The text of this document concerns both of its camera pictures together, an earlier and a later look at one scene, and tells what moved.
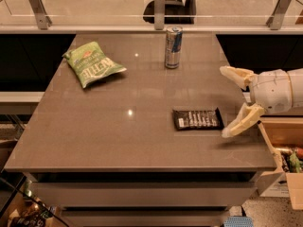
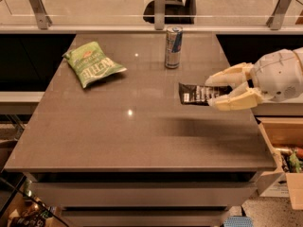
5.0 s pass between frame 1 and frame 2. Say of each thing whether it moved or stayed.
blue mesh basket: stayed
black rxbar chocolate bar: moved
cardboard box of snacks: stayed
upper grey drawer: stayed
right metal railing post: stayed
